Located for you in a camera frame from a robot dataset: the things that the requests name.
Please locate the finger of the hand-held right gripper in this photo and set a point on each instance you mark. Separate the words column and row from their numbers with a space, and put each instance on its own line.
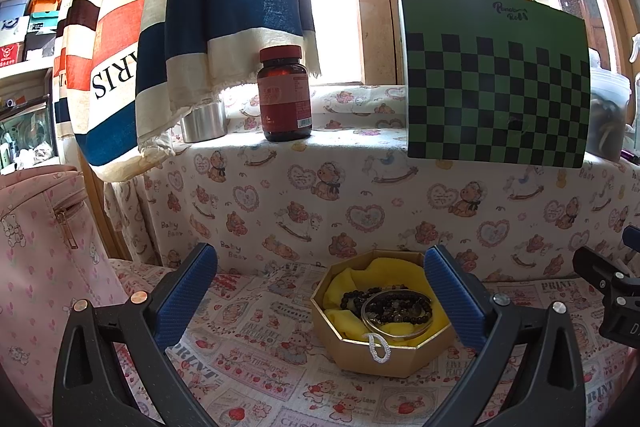
column 595, row 264
column 632, row 239

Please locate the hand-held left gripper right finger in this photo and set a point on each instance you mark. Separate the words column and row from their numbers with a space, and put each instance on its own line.
column 452, row 302

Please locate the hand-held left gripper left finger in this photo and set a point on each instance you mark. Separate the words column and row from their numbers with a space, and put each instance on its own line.
column 185, row 292

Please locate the silver bangle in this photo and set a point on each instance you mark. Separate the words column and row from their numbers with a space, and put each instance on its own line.
column 395, row 333

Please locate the octagonal gold jewelry box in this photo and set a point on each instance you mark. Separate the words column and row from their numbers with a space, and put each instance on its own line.
column 380, row 359

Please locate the red picture print cloth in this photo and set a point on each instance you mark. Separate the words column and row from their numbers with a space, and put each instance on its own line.
column 260, row 357

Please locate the yellow lining cloth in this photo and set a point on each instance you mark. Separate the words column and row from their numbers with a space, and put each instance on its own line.
column 340, row 327

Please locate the clear plastic container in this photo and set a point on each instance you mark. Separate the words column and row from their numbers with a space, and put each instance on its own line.
column 607, row 117

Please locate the pink backpack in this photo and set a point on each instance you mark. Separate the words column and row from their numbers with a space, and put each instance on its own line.
column 45, row 267

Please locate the bear print cloth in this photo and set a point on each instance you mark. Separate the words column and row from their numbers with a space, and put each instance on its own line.
column 300, row 197

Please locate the clear spray bottle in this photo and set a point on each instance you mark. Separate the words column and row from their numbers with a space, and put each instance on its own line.
column 636, row 82

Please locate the metal cup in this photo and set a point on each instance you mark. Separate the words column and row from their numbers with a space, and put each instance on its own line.
column 202, row 124

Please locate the green checkered board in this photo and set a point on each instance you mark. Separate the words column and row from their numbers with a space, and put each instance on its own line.
column 495, row 82

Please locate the red supplement bottle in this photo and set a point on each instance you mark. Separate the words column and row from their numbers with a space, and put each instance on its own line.
column 285, row 102

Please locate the white shelf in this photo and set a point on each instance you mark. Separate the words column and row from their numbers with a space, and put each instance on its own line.
column 25, row 117

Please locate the striped cloth with lettering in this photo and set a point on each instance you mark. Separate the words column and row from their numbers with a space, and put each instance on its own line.
column 100, row 32

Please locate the stack of assorted boxes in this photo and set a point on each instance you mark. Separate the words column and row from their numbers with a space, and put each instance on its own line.
column 25, row 17

